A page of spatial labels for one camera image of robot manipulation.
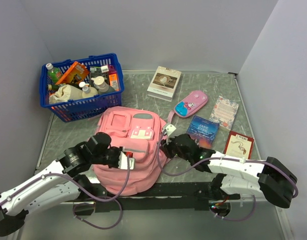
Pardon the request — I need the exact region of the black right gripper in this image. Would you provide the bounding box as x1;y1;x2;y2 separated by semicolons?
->
158;133;192;163

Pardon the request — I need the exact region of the pink blue pencil case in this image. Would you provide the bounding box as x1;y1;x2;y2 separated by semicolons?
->
174;90;209;118

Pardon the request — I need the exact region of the pink student backpack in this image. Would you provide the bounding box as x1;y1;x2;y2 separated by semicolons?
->
92;106;169;196

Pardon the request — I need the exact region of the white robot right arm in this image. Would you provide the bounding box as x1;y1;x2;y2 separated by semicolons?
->
157;133;299;209

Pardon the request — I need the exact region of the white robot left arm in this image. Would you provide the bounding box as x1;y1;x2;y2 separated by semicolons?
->
0;132;134;237

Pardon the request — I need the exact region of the beige cloth bag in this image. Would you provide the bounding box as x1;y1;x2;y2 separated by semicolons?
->
49;85;83;104

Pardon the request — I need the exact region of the blue Jane Eyre book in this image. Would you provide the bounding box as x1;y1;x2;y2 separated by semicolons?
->
186;115;219;149

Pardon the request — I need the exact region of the floral pink notebook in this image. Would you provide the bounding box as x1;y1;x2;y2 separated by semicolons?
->
209;95;239;131

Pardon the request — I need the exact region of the red framed card book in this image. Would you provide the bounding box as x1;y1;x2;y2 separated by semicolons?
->
223;130;254;159

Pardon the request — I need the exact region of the white coffee cover book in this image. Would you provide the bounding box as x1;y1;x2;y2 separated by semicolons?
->
147;66;182;102

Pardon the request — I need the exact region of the cream lotion bottle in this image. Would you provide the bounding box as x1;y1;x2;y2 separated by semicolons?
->
79;81;99;99

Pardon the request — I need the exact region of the grey pump bottle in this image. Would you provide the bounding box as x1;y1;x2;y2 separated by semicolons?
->
91;76;116;95

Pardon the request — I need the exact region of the blue plastic shopping basket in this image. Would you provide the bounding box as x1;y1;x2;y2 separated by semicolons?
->
39;53;125;123

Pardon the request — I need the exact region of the pink carton box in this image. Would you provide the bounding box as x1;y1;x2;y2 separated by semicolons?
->
108;65;120;92

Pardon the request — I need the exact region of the black packaged box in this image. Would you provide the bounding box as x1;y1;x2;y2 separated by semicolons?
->
89;66;109;87

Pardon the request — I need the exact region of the orange snack box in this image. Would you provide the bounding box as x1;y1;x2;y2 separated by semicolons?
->
55;61;89;85

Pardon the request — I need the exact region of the green drink bottle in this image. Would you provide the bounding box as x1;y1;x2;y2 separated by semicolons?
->
45;63;63;84

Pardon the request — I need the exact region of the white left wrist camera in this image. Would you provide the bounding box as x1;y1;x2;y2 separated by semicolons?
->
118;151;136;170

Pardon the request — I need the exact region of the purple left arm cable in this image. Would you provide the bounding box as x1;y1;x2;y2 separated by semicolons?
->
0;154;132;230

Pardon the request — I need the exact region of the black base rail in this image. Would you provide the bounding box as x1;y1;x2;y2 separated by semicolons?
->
72;174;241;216

